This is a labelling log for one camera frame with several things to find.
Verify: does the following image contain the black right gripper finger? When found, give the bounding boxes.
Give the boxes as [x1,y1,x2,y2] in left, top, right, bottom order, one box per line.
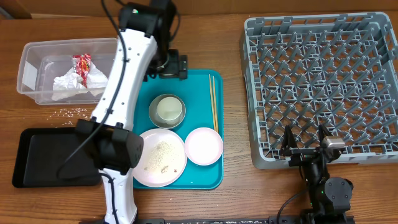
[281,125,297,150]
[318,124,332,147]

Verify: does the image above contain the red snack wrapper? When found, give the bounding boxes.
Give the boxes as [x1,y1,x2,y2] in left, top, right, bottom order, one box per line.
[72,54,91,87]

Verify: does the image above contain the white napkin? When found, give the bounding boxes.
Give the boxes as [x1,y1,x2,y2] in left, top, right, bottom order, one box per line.
[86,62,108,96]
[52,68,88,101]

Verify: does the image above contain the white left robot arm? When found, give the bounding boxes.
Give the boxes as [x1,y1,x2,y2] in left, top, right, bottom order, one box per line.
[74,0,187,223]

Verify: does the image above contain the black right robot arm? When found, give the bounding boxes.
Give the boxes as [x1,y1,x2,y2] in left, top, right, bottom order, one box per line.
[275,124,354,223]

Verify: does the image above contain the grey dishwasher rack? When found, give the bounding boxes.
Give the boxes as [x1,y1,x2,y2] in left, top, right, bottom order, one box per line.
[240,12,397,169]

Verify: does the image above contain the left wooden chopstick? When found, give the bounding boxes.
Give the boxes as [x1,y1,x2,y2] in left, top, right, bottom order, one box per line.
[208,74,218,132]

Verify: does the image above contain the wooden chopstick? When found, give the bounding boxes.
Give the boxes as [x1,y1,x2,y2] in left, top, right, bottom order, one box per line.
[208,74,218,132]
[212,76,219,133]

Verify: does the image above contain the teal serving tray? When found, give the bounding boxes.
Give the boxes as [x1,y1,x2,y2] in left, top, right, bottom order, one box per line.
[132,70,224,190]

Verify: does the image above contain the white cup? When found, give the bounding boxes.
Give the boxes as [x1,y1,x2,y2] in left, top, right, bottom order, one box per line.
[156,96,183,126]

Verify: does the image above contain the right wooden chopstick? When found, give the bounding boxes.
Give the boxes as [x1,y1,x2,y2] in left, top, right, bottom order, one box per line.
[212,76,219,133]

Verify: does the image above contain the small pink plate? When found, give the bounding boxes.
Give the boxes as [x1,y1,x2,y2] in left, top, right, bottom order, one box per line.
[185,128,223,166]

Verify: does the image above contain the large pink plate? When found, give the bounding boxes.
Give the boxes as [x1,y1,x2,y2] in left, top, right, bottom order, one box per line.
[132,128,187,188]

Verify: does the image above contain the clear plastic bin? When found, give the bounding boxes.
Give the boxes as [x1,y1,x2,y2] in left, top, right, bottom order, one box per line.
[17,38,118,105]

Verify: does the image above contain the scattered rice grains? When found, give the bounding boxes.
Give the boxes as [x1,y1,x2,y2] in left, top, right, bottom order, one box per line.
[46,107,90,128]

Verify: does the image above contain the black plastic tray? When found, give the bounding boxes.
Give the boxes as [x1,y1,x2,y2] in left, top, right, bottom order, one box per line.
[12,127,101,188]

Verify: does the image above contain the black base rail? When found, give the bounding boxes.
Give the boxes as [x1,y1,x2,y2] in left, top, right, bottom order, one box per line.
[79,216,355,224]

